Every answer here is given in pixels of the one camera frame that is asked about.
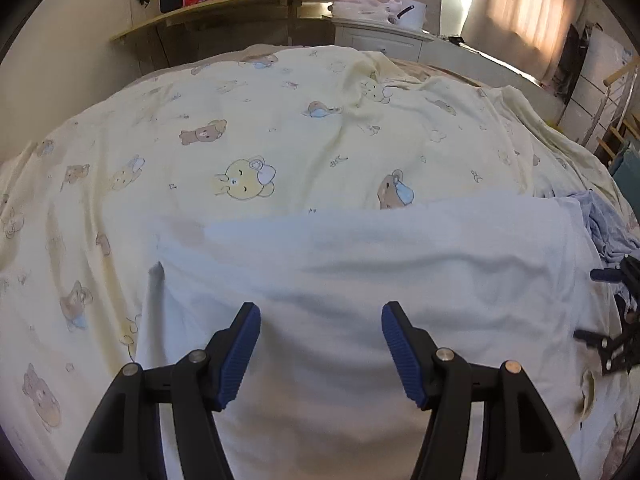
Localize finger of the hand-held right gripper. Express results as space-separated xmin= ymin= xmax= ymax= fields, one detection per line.
xmin=574 ymin=327 xmax=640 ymax=376
xmin=590 ymin=257 xmax=640 ymax=286

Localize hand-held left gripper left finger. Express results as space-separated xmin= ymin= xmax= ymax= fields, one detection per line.
xmin=65 ymin=301 xmax=262 ymax=480

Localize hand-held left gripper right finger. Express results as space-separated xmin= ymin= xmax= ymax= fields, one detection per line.
xmin=381 ymin=301 xmax=581 ymax=480

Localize grey sweatshirt with black sleeves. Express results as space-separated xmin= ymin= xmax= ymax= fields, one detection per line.
xmin=550 ymin=190 xmax=640 ymax=301

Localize white cartoon print t-shirt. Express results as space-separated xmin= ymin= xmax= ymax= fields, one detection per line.
xmin=135 ymin=195 xmax=608 ymax=480

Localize dark hanging clothes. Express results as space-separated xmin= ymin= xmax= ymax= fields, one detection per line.
xmin=552 ymin=20 xmax=596 ymax=106

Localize teal padded headboard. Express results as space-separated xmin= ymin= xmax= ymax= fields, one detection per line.
xmin=611 ymin=150 xmax=640 ymax=196

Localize wooden staircase with railing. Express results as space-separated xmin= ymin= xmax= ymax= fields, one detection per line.
xmin=590 ymin=55 xmax=640 ymax=171

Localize white cabinet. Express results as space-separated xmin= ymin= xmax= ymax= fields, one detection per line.
xmin=557 ymin=25 xmax=633 ymax=146

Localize yellow bear print blanket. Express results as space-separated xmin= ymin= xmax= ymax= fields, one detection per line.
xmin=0 ymin=45 xmax=640 ymax=480

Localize white nightstand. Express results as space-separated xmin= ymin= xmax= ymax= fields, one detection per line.
xmin=325 ymin=10 xmax=436 ymax=63

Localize white kettle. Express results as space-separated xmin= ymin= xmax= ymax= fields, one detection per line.
xmin=390 ymin=0 xmax=428 ymax=31

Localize pile of white plastic bags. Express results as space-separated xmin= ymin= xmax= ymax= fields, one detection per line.
xmin=332 ymin=0 xmax=396 ymax=18

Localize wooden wall shelf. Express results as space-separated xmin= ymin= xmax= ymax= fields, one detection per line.
xmin=110 ymin=0 xmax=361 ymax=68

